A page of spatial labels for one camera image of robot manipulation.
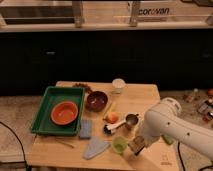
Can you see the blue grey sponge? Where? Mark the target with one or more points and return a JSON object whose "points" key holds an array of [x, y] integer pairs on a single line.
{"points": [[85, 129]]}

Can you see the green plastic tray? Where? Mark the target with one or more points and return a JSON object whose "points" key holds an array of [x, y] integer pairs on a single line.
{"points": [[42, 123]]}

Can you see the orange fruit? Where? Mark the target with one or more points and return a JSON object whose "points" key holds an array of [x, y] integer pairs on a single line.
{"points": [[112, 117]]}

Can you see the yellow banana piece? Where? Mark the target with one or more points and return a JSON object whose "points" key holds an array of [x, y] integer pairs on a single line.
{"points": [[112, 108]]}

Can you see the brown dried item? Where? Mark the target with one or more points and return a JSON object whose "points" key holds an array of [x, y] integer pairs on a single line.
{"points": [[85, 86]]}

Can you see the orange bowl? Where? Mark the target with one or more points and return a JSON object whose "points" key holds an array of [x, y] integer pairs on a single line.
{"points": [[64, 113]]}

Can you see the metal measuring cup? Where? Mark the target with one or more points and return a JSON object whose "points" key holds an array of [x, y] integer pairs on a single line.
{"points": [[131, 121]]}

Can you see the wooden block eraser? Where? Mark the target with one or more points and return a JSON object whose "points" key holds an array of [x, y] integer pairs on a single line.
{"points": [[136, 145]]}

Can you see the green pepper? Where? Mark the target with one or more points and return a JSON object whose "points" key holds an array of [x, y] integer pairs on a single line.
{"points": [[168, 140]]}

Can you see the grey folded cloth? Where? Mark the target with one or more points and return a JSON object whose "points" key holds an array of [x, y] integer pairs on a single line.
{"points": [[95, 147]]}

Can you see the small green cup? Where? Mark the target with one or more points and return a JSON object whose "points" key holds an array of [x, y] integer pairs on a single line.
{"points": [[119, 144]]}

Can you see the white paper cup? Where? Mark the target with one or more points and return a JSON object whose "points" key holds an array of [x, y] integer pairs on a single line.
{"points": [[118, 85]]}

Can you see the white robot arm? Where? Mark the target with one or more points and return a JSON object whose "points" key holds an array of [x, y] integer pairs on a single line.
{"points": [[162, 119]]}

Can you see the black white brush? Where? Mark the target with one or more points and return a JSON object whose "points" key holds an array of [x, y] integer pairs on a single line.
{"points": [[110, 129]]}

